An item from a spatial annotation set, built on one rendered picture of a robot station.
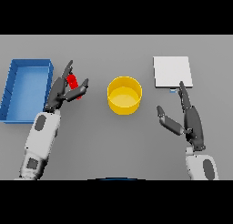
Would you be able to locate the right dark grey robot hand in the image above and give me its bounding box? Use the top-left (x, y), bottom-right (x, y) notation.
top-left (156, 80), bottom-right (207, 152)

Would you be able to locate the left dark grey robot hand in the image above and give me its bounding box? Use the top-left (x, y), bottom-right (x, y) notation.
top-left (44, 59), bottom-right (90, 114)

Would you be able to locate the red beaker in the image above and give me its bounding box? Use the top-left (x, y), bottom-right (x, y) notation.
top-left (66, 74), bottom-right (84, 100)

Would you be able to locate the yellow bowl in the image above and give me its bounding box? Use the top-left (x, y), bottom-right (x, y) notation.
top-left (106, 76), bottom-right (143, 116)

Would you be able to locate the pale square measuring scale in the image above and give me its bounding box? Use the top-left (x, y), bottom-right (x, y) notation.
top-left (152, 56), bottom-right (194, 94)

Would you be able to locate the blue tray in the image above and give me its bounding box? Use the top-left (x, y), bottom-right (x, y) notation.
top-left (0, 58), bottom-right (55, 125)

